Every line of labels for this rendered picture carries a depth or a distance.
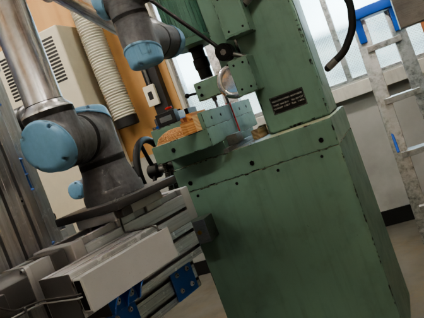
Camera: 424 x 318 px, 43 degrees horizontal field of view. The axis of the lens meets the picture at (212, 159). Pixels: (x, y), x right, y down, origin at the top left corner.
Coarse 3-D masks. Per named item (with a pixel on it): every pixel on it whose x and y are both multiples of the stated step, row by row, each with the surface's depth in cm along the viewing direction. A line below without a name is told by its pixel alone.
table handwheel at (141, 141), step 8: (144, 136) 216; (136, 144) 209; (152, 144) 221; (136, 152) 206; (144, 152) 213; (136, 160) 204; (136, 168) 203; (152, 168) 214; (160, 168) 214; (152, 176) 214; (160, 176) 215
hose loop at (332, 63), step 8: (248, 0) 177; (344, 0) 169; (352, 0) 169; (352, 8) 169; (352, 16) 169; (352, 24) 170; (352, 32) 170; (344, 40) 172; (352, 40) 172; (344, 48) 172; (336, 56) 174; (328, 64) 175; (336, 64) 175
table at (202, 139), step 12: (228, 120) 196; (240, 120) 209; (252, 120) 224; (204, 132) 174; (216, 132) 180; (228, 132) 192; (168, 144) 178; (180, 144) 177; (192, 144) 176; (204, 144) 174; (156, 156) 181; (168, 156) 179; (180, 156) 178
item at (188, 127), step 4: (192, 120) 174; (180, 124) 169; (184, 124) 168; (188, 124) 170; (192, 124) 173; (184, 128) 168; (188, 128) 169; (192, 128) 172; (184, 132) 169; (188, 132) 168; (192, 132) 171
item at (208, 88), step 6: (210, 78) 199; (216, 78) 198; (198, 84) 201; (204, 84) 200; (210, 84) 199; (216, 84) 198; (198, 90) 201; (204, 90) 200; (210, 90) 200; (216, 90) 199; (198, 96) 201; (204, 96) 201; (210, 96) 200; (216, 96) 206
